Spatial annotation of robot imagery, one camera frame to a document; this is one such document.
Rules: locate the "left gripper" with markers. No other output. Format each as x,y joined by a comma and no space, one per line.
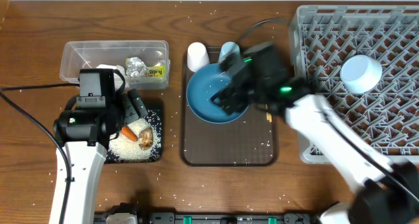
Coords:
133,111

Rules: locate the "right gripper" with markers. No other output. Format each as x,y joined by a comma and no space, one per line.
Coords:
227,99

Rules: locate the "orange carrot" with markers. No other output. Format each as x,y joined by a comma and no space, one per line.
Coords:
129,133

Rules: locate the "brown food scrap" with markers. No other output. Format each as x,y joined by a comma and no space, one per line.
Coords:
146,139

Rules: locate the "aluminium foil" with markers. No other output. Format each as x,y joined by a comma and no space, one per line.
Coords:
135,67

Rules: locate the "green yellow snack wrapper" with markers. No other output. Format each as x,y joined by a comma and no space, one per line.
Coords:
156,71

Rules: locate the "dark blue plate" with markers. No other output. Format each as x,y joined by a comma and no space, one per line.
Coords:
203,84

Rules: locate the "white napkin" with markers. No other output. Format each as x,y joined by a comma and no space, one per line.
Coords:
114,67

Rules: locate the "light blue bowl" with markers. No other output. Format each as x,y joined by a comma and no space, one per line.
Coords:
360,73

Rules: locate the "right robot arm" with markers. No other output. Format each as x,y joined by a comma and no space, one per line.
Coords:
385,191

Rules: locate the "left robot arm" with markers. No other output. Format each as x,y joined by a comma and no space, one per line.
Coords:
79,165

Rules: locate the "grey dishwasher rack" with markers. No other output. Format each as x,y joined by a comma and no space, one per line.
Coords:
323,37

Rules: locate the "black tray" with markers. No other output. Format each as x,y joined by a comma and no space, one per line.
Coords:
157,116

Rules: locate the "pile of rice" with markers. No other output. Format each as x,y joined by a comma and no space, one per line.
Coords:
131,148

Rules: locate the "wooden chopstick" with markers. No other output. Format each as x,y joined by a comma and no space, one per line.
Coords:
268,115

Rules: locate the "light blue plastic cup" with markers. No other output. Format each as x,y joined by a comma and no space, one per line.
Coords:
228,48

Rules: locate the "dark brown serving tray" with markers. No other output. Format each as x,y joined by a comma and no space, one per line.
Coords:
250,140

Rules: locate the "white plastic cup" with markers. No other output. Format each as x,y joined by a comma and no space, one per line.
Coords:
197,56

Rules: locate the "clear plastic container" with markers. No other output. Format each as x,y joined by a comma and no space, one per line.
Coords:
80,55

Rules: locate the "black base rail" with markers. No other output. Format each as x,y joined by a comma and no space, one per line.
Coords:
130,213

